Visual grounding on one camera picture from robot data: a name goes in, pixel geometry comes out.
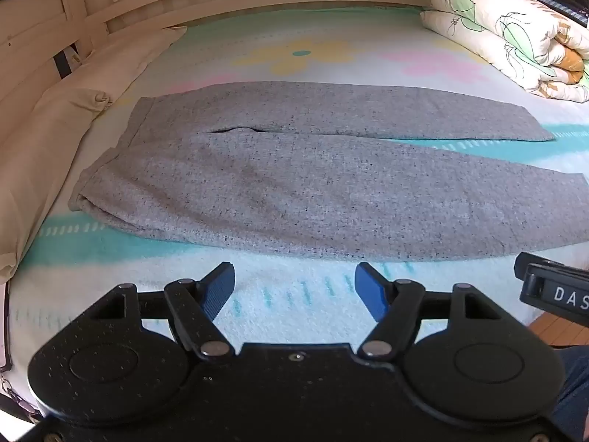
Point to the floral bed blanket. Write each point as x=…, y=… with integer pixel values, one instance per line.
x=294, y=55

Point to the folded floral quilt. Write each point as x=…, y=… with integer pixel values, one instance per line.
x=515, y=27

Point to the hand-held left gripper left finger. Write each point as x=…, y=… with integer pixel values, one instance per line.
x=220, y=287

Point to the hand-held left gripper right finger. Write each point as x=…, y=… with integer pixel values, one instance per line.
x=370, y=287

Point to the person's dark trouser leg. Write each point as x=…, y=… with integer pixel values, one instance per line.
x=573, y=391

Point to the cream pillow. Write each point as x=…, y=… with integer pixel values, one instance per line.
x=46, y=124

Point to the grey speckled pants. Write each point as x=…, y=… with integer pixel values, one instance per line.
x=285, y=193

